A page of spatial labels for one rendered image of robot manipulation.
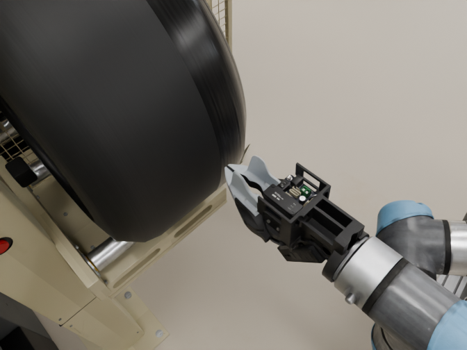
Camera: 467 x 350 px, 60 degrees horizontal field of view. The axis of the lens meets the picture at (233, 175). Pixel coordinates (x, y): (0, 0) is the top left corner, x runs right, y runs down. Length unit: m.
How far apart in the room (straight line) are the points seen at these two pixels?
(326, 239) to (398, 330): 0.11
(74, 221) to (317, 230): 0.72
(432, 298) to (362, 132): 1.84
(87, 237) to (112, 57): 0.61
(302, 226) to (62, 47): 0.34
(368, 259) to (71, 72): 0.38
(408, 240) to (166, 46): 0.40
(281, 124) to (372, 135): 0.48
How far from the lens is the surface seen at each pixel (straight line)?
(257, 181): 0.56
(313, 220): 0.48
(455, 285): 1.74
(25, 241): 0.82
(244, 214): 0.54
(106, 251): 0.88
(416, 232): 0.59
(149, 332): 1.76
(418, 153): 2.28
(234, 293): 1.77
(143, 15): 0.53
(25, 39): 0.52
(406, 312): 0.45
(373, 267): 0.46
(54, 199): 1.12
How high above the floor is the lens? 1.71
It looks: 59 degrees down
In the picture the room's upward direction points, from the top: straight up
